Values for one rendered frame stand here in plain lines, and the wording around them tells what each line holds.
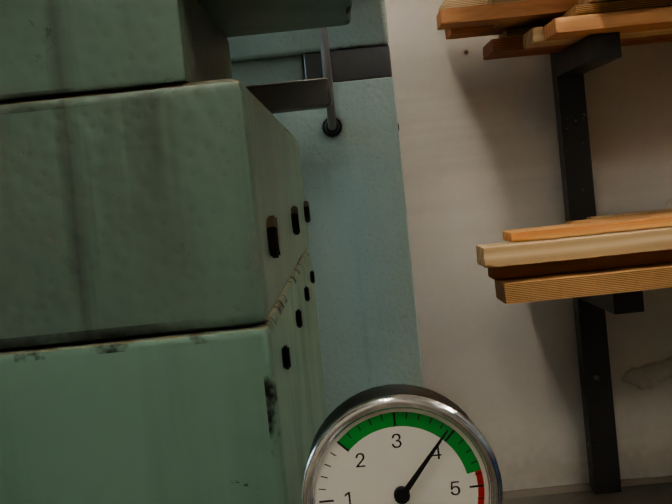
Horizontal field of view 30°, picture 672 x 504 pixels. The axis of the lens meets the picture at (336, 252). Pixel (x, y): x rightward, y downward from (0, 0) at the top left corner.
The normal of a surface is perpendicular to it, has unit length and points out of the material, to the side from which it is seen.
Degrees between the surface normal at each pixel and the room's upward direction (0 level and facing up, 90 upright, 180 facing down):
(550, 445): 90
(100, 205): 90
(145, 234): 90
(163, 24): 90
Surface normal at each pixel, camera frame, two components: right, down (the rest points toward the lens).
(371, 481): 0.00, 0.05
